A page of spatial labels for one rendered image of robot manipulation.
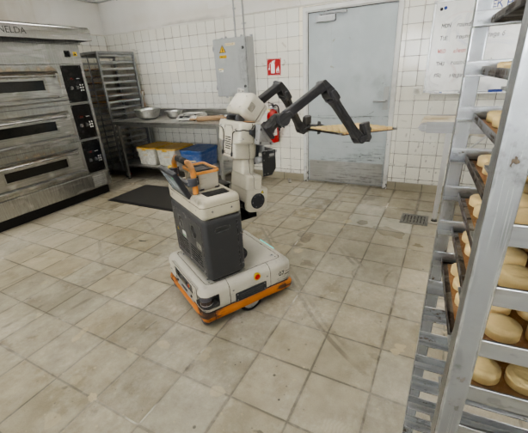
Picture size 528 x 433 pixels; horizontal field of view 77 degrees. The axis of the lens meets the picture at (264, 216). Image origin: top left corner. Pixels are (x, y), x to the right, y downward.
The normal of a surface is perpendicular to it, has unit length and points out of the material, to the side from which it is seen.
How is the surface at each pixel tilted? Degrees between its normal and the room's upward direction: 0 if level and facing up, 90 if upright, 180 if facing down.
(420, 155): 90
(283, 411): 0
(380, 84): 90
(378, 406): 0
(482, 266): 90
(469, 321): 90
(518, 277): 0
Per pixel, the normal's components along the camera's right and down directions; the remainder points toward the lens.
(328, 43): -0.46, 0.38
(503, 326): -0.05, -0.92
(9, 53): 0.89, 0.14
